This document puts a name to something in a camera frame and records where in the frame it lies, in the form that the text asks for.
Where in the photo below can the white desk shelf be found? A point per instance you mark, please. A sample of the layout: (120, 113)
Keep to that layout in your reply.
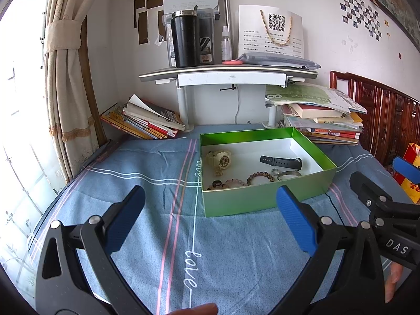
(229, 77)

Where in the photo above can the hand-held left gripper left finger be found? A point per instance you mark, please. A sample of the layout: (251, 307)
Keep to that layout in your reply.
(126, 216)

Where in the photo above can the tall stack of books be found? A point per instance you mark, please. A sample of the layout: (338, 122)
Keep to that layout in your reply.
(321, 128)

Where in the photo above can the wall photo collage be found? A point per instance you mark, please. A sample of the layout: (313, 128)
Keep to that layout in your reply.
(361, 13)

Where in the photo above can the silver bangle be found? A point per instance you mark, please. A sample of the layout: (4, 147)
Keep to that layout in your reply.
(288, 174)

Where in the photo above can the red yellow bag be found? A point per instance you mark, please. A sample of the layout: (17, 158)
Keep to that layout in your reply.
(412, 151)

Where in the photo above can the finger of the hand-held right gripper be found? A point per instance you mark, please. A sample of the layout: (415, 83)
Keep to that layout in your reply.
(367, 188)
(408, 170)

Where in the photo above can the white wrist watch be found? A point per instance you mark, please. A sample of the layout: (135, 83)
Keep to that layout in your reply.
(220, 159)

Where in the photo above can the silver gold charm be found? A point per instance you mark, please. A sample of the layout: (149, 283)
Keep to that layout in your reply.
(219, 171)

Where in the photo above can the black wrist watch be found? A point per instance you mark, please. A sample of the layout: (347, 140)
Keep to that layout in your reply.
(282, 161)

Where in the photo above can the clear plastic container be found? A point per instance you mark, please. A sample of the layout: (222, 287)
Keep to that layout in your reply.
(207, 46)

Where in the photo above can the black tumbler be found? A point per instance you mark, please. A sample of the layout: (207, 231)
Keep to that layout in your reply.
(185, 42)

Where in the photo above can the grey metal pole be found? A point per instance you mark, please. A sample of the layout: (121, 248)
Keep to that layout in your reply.
(225, 6)

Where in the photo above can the grey folder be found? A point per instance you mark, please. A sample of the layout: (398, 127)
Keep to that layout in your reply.
(279, 60)

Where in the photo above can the window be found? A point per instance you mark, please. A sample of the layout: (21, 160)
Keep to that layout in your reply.
(19, 137)

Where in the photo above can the person's right hand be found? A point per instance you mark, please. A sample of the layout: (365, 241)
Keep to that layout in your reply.
(393, 279)

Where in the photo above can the slanted stack of books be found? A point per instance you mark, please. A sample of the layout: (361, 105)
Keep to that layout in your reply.
(144, 124)

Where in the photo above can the person's left hand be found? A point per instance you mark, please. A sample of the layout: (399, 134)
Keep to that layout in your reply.
(197, 310)

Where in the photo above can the blue striped bedsheet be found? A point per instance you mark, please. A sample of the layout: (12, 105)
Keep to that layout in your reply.
(131, 164)

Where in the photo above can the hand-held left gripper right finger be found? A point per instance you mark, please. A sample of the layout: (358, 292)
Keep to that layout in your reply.
(295, 216)

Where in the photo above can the brown wall tape strips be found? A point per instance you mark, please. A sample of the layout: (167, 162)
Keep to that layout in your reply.
(142, 23)

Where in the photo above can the white paper bag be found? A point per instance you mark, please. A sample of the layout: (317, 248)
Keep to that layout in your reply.
(249, 39)

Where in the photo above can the red wooden headboard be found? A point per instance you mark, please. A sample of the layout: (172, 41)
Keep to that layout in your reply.
(387, 118)

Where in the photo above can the beige curtain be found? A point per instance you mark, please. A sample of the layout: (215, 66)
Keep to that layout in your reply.
(65, 88)

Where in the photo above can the green cardboard box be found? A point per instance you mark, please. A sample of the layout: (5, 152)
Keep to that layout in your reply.
(262, 200)

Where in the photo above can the small spray bottle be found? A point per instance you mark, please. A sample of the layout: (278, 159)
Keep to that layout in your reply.
(226, 47)

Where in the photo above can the red plastic object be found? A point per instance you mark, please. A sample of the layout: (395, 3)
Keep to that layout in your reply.
(229, 61)

